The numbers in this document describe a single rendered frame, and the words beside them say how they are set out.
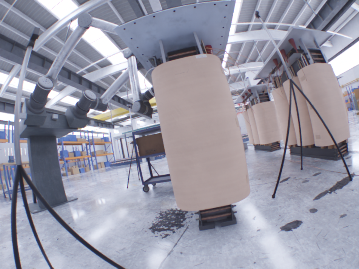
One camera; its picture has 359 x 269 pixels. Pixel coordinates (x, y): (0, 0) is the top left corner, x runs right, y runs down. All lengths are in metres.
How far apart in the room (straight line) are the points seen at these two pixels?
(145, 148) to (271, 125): 2.74
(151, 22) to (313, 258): 1.48
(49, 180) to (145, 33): 2.34
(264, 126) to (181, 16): 3.01
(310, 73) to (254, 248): 1.79
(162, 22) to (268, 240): 1.40
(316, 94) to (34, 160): 3.73
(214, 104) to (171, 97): 0.24
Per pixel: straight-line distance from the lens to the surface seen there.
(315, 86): 1.97
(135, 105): 1.50
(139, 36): 1.12
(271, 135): 3.60
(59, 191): 2.69
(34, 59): 7.68
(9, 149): 5.21
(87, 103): 2.12
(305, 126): 2.24
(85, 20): 1.60
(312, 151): 2.42
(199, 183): 0.80
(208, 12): 1.07
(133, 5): 7.49
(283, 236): 0.90
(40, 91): 1.79
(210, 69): 0.88
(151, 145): 2.14
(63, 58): 1.92
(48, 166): 2.62
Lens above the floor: 0.58
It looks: 4 degrees up
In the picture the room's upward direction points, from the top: 11 degrees counter-clockwise
